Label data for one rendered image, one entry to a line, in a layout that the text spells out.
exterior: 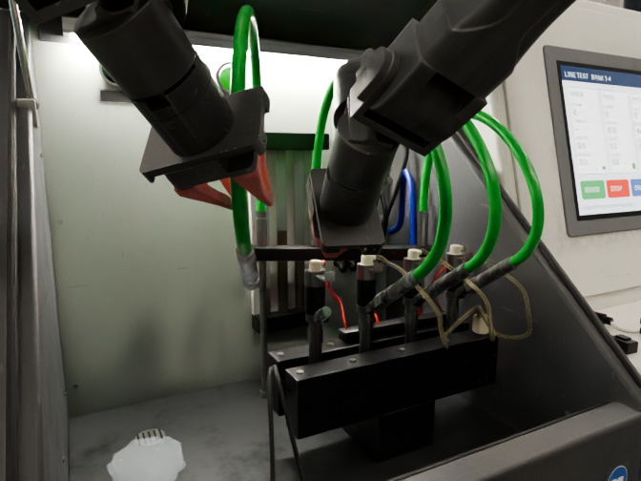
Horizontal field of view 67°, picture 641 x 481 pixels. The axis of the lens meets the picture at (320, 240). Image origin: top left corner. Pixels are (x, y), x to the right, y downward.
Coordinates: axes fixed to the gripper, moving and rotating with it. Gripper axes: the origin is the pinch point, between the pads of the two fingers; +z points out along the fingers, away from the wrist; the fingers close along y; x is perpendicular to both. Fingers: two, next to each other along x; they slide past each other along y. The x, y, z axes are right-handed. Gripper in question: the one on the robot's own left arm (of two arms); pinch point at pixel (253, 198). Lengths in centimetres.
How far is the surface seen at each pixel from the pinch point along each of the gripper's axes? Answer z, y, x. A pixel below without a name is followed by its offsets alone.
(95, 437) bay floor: 31, 40, 12
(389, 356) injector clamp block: 32.4, -5.4, 4.1
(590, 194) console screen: 49, -41, -28
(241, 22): -7.8, -1.2, -15.8
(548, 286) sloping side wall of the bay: 36.3, -28.0, -4.7
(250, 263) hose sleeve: 6.6, 3.2, 2.6
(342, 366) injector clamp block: 28.0, 0.0, 6.5
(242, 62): -7.7, -1.9, -9.3
